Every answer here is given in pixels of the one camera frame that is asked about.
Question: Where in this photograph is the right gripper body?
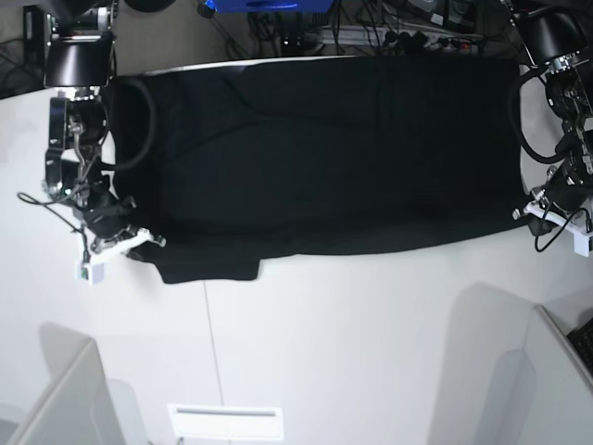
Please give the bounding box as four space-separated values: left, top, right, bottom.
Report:
71 187 136 239

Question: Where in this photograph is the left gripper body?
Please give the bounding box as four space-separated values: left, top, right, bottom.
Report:
530 169 592 221

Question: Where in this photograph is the black T-shirt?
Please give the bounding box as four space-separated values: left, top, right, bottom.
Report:
109 56 524 284

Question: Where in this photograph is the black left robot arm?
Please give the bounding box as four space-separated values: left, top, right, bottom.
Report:
502 1 592 215

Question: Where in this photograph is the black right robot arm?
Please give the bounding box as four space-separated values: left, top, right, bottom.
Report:
44 1 157 242

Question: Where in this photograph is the black keyboard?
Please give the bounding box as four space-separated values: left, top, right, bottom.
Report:
568 320 593 372

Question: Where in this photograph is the white partition panel left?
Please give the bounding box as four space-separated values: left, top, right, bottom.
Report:
1 323 126 444

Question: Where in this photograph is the white partition panel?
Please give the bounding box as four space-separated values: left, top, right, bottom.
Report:
490 306 592 444
1 323 126 444

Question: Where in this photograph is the white partition panel right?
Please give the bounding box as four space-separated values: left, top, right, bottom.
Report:
490 306 592 444

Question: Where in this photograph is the blue box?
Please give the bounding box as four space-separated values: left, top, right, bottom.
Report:
206 0 334 13

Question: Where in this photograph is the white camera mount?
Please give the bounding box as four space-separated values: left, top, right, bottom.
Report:
511 199 592 258
74 226 167 286

